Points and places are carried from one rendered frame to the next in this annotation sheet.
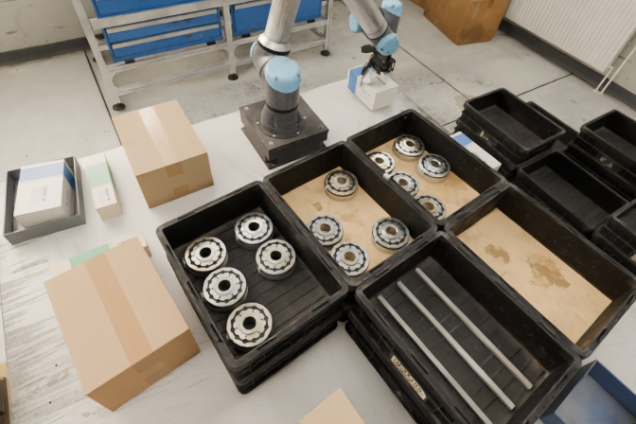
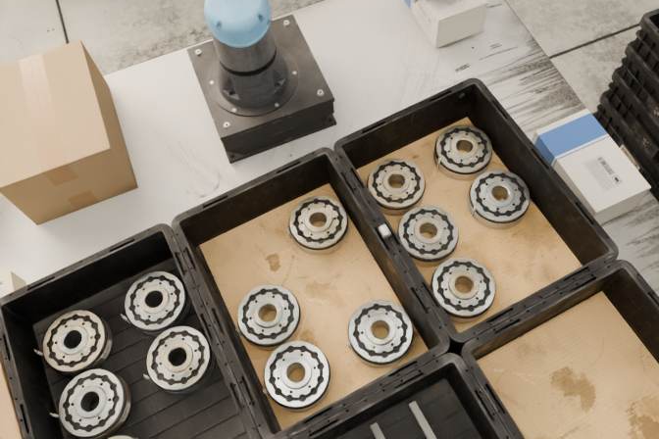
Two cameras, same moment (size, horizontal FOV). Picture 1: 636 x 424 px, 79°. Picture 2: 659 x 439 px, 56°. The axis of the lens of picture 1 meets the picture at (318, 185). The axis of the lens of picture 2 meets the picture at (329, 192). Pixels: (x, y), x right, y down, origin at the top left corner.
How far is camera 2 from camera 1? 0.44 m
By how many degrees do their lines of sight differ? 17
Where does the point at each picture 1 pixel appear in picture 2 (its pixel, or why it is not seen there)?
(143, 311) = not seen: outside the picture
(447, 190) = (515, 247)
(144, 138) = (20, 117)
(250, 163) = (202, 149)
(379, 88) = (448, 9)
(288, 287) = (193, 409)
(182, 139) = (76, 121)
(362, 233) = (335, 321)
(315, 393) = not seen: outside the picture
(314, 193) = (274, 235)
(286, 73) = (237, 13)
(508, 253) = (596, 389)
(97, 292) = not seen: outside the picture
